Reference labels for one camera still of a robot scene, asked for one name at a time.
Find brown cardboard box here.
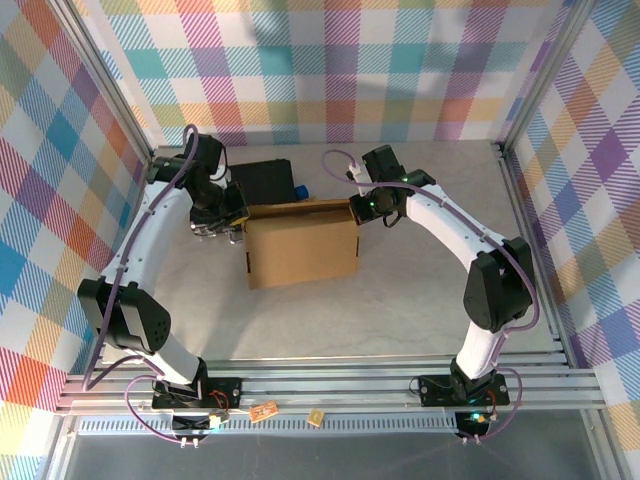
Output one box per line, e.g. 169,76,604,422
242,198,362,291

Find black hard case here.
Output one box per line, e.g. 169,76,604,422
189,158,296,246

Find small orange circuit board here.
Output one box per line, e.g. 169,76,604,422
248,401,279,422

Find small black controller board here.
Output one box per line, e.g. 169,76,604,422
172,412,226,434
455,410,491,436

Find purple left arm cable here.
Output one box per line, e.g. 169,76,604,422
82,124,201,444

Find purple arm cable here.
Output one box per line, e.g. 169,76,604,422
82,124,201,444
322,148,541,444

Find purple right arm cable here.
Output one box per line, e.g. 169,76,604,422
322,148,541,444

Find aluminium side rail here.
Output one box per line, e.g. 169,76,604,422
497,142,576,371
89,149,156,374

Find aluminium frame post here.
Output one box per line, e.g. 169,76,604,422
49,0,156,166
492,0,599,161

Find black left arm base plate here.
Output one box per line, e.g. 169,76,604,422
151,377,244,409

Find aluminium frame cross rails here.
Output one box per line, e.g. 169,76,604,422
57,357,606,414

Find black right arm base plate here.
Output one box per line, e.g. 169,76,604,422
417,372,511,407

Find perforated metal cable tray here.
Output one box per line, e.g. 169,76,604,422
74,418,464,435

